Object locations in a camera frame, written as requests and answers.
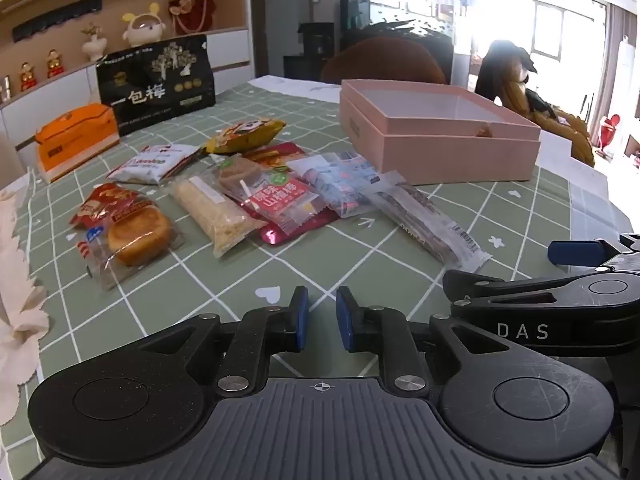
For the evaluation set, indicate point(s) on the red toy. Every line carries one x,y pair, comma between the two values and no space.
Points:
607,132

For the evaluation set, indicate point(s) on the black chair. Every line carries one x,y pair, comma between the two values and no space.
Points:
316,45

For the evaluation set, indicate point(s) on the long clear bar packet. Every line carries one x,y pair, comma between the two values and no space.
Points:
425,220

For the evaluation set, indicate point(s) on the green checked tablecloth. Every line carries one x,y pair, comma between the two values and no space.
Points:
200,280

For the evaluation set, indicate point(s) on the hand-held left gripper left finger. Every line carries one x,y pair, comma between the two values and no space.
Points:
300,317

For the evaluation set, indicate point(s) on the black printed bag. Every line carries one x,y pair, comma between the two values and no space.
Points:
155,95

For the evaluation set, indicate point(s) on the yellow snack packet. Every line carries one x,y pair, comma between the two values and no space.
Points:
240,135

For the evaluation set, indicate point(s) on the white rabbit figurine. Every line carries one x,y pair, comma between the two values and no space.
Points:
144,27

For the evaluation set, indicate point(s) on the round pastry packet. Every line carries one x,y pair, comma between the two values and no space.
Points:
140,232

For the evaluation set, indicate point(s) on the orange box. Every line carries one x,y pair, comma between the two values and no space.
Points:
75,135

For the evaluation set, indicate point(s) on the silver foil snack packet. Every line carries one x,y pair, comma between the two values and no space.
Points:
237,172

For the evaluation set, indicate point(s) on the rice bar clear packet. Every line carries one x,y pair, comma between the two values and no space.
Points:
215,210

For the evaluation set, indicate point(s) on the black and mustard jacket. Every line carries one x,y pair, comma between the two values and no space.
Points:
505,70

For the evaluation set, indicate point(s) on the white flower vase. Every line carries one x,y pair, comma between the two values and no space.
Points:
93,47

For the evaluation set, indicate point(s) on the green label hawthorn packet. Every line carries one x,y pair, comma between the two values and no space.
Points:
285,197

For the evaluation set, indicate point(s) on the beige scalloped cloth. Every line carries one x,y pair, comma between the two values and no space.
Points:
15,335

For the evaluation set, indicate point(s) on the pink cardboard box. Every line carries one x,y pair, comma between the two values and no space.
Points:
450,160

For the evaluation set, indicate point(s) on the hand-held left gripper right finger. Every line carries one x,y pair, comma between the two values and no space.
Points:
345,317

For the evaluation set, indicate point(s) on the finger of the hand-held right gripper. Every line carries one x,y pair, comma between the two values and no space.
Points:
575,252
530,287

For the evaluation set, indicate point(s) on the white red snack packet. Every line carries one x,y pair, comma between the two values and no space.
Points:
150,162

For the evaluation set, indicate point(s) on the brown chair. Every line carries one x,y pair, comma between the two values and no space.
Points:
380,60

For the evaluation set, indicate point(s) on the large red food pouch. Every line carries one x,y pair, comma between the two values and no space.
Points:
280,235

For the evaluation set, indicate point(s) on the blue white candy packet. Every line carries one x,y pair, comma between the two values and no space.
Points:
335,180

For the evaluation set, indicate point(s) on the brown plush toy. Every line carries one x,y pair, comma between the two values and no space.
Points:
192,10

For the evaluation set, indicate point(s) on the red gold figurine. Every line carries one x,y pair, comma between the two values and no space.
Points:
28,77
54,64

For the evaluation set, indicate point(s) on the black wall hook rail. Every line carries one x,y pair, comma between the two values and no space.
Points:
55,20

